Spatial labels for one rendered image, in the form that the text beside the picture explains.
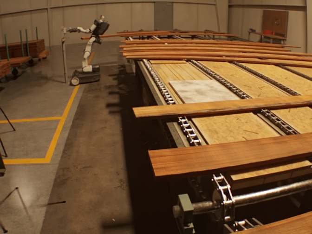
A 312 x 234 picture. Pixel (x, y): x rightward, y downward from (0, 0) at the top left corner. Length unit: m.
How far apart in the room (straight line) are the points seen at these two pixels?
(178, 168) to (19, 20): 14.18
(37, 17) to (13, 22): 1.45
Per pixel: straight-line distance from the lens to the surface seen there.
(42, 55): 9.82
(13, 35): 15.00
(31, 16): 14.65
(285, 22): 10.22
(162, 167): 1.07
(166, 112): 1.59
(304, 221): 0.86
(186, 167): 1.08
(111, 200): 2.22
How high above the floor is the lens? 1.48
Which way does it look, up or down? 23 degrees down
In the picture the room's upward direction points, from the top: straight up
